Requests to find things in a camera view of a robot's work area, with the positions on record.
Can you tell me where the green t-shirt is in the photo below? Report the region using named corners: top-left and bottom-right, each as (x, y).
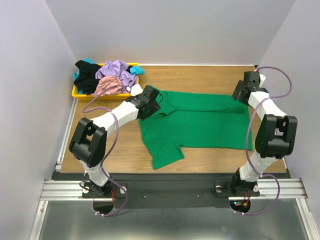
top-left (139, 90), bottom-right (253, 169)

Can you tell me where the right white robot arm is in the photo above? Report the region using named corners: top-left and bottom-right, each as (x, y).
top-left (230, 70), bottom-right (298, 193)

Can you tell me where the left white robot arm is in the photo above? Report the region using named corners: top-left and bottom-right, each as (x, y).
top-left (68, 85), bottom-right (161, 198)

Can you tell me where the yellow plastic bin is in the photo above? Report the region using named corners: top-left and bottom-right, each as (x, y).
top-left (71, 62), bottom-right (140, 101)

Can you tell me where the teal t-shirt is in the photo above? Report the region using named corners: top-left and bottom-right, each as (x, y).
top-left (72, 57), bottom-right (145, 95)

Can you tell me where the pink t-shirt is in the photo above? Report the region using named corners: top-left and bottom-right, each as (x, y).
top-left (91, 76), bottom-right (124, 97)

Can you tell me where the lavender t-shirt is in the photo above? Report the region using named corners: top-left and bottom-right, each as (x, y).
top-left (95, 60), bottom-right (138, 94)

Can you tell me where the black t-shirt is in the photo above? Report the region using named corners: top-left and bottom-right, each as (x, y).
top-left (74, 60), bottom-right (101, 95)

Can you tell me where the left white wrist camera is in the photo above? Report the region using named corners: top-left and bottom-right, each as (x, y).
top-left (126, 83), bottom-right (143, 96)

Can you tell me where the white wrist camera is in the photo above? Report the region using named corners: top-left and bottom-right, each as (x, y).
top-left (126, 83), bottom-right (143, 96)
top-left (253, 71), bottom-right (266, 89)

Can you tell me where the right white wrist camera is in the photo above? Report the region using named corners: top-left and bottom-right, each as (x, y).
top-left (253, 71), bottom-right (266, 89)

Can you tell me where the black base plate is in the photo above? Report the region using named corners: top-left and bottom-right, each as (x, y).
top-left (49, 172), bottom-right (293, 210)

